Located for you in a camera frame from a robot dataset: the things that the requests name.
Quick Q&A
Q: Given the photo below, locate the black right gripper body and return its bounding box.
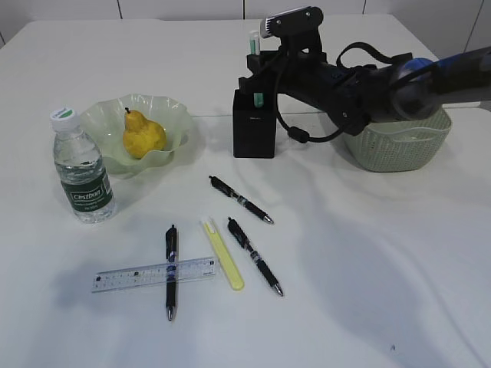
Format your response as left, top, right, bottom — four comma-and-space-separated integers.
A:
268, 36, 369, 135

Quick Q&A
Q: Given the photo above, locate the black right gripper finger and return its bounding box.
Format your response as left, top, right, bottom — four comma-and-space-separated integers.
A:
239, 72, 278, 94
246, 51, 286, 75

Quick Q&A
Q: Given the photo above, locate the teal utility knife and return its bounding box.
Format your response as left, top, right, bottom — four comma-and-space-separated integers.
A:
249, 30, 264, 108

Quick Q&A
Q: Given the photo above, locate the yellow pear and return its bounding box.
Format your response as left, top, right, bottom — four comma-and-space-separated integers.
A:
122, 107, 166, 159

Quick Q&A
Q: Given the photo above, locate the clear plastic water bottle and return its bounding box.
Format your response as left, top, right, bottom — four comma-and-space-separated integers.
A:
50, 107, 116, 224

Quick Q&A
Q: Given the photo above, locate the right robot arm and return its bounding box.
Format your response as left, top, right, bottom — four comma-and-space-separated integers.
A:
239, 34, 490, 143

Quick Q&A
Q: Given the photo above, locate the black square pen holder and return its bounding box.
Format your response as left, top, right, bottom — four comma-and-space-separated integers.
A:
232, 89, 276, 159

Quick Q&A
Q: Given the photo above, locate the green plastic woven basket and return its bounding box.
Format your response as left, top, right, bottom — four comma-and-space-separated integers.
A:
343, 109, 453, 173

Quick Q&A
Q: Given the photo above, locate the black pen upper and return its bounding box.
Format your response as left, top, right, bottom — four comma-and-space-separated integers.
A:
209, 176, 275, 225

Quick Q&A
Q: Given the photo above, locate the black pen middle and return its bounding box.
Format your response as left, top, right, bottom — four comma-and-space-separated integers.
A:
227, 217, 284, 297

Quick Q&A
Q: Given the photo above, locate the green glass wavy plate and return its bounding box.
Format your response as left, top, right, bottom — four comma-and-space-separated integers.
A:
80, 94, 193, 175

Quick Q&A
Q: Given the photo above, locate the black pen on ruler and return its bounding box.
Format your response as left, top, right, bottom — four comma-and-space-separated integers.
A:
166, 225, 178, 321

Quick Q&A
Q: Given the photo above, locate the yellow utility knife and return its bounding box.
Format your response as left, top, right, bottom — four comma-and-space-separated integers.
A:
201, 218, 245, 291

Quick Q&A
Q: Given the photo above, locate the transparent plastic ruler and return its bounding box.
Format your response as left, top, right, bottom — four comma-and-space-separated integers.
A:
91, 257, 219, 293

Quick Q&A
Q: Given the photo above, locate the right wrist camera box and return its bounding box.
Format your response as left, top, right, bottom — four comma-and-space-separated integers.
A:
259, 6, 324, 38

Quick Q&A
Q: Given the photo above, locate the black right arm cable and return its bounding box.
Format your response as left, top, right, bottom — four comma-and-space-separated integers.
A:
272, 41, 419, 145

